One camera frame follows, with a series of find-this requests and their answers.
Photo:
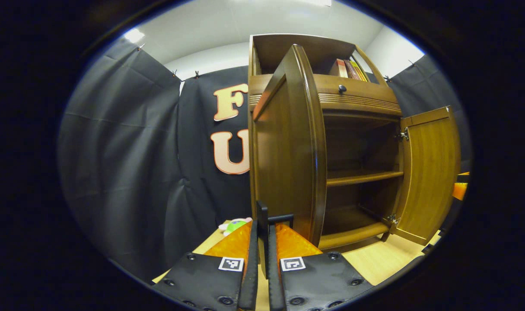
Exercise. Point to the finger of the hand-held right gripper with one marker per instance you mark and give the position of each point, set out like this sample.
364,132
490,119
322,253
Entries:
460,190

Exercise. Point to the small ceiling light panel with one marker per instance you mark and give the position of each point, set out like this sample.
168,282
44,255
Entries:
134,35

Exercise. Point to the wooden cabinet drawer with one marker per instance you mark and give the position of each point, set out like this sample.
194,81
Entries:
361,93

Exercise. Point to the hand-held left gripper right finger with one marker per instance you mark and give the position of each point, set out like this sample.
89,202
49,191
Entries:
274,289

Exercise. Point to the black backdrop cloth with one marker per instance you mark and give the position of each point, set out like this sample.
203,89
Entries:
128,151

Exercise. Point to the wooden double-door shoe cabinet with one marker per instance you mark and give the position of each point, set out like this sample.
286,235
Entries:
305,47

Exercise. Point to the brown book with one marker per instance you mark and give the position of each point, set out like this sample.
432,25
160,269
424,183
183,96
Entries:
352,70

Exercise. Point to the green pink plush toy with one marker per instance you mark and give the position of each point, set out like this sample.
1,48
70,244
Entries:
236,224

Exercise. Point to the wooden shoe cabinet door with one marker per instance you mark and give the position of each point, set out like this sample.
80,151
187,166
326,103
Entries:
284,151
431,172

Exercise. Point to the tan red book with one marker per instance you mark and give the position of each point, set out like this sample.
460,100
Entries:
338,68

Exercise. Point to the yellow book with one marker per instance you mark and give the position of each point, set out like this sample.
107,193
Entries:
361,72

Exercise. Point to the large ceiling light panel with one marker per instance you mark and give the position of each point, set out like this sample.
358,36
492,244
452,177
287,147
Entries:
322,2

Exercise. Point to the wooden inner cabinet shelf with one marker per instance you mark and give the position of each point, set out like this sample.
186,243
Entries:
361,177

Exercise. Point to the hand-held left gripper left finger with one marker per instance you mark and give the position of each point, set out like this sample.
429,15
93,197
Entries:
250,285

